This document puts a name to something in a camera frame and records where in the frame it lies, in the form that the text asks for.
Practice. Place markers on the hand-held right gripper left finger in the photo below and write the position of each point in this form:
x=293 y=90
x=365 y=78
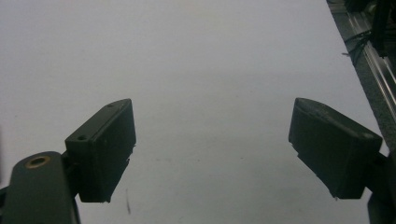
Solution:
x=102 y=152

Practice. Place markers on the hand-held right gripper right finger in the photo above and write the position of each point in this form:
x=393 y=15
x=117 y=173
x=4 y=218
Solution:
x=334 y=149

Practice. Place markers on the aluminium frame rail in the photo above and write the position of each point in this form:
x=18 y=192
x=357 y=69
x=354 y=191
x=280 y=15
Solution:
x=370 y=59

